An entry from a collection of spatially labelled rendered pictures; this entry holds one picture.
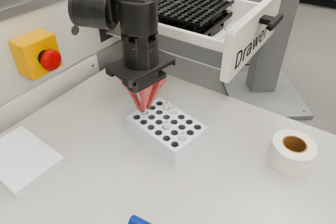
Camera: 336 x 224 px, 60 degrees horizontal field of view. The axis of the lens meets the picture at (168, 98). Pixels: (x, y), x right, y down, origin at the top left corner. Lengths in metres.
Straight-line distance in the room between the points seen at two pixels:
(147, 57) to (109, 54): 0.35
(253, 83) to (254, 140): 1.36
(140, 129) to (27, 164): 0.19
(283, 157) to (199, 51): 0.26
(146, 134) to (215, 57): 0.21
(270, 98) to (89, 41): 1.41
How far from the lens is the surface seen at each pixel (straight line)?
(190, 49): 0.61
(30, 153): 0.54
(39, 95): 0.68
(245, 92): 1.94
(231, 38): 0.54
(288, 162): 0.50
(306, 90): 2.17
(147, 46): 0.44
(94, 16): 0.44
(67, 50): 0.69
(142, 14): 0.42
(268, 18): 0.65
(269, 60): 1.85
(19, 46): 0.57
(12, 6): 0.60
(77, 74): 0.73
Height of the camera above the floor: 1.14
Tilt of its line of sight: 37 degrees down
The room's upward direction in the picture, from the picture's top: straight up
